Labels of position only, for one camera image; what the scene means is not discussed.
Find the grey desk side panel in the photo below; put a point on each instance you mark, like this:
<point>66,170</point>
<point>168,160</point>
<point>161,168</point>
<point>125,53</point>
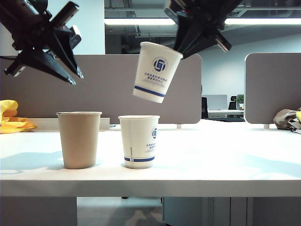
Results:
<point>37,212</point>

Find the white background desk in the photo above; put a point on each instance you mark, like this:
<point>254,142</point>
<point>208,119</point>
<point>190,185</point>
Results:
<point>230,113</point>

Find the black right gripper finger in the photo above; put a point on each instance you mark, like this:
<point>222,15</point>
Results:
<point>198,43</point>
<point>184,35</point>

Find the white paper cup blue logo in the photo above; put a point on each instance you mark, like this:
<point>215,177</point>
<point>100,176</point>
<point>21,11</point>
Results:
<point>136,143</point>
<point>152,75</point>

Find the brown kraft paper cup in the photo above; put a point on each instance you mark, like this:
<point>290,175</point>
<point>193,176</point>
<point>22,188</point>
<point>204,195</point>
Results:
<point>78,141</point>

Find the small yellow object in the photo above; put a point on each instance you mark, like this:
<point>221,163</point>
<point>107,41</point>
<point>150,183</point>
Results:
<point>298,117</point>

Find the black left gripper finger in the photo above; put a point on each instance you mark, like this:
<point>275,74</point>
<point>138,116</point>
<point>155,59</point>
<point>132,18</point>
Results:
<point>51,68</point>
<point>64,49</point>

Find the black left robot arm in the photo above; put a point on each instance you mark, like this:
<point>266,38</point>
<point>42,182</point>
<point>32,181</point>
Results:
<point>14,9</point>

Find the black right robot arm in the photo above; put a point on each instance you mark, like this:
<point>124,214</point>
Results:
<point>211,3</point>

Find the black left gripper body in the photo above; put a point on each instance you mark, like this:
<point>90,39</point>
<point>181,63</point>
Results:
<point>33,33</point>

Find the green potted plant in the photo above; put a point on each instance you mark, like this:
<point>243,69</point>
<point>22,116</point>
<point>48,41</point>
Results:
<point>240,100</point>

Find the white background desk screen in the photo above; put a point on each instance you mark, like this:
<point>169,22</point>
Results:
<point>215,102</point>

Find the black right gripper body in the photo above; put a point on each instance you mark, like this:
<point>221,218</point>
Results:
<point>202,21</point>

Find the narrow grey desk partition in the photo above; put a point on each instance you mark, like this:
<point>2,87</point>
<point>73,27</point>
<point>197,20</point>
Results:
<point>272,89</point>

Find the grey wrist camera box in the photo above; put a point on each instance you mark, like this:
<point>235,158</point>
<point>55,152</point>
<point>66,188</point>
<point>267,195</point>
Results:
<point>75,37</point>

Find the long ceiling strip light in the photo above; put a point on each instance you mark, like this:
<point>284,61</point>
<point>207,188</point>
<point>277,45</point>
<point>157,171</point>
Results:
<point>141,21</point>

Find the grey under-desk cabinet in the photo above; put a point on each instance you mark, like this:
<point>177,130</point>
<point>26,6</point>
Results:
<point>195,212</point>

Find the wide grey desk partition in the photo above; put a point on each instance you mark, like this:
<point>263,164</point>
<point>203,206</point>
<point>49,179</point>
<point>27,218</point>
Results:
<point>105,94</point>

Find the yellow crumpled cloth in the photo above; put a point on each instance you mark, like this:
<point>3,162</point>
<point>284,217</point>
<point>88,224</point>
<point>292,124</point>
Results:
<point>9,117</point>

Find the black office chair with headrest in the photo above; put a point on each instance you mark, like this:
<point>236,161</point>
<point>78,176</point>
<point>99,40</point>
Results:
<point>232,103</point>

